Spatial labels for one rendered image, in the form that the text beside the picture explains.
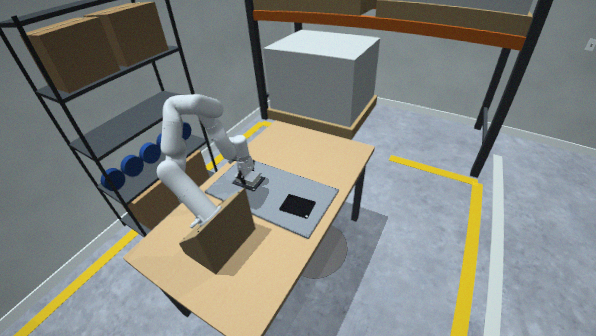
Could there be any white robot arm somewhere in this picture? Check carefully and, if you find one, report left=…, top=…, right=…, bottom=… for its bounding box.
left=157, top=94, right=250, bottom=229

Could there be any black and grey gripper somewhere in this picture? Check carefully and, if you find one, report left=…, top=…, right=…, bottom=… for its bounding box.
left=236, top=155, right=255, bottom=185

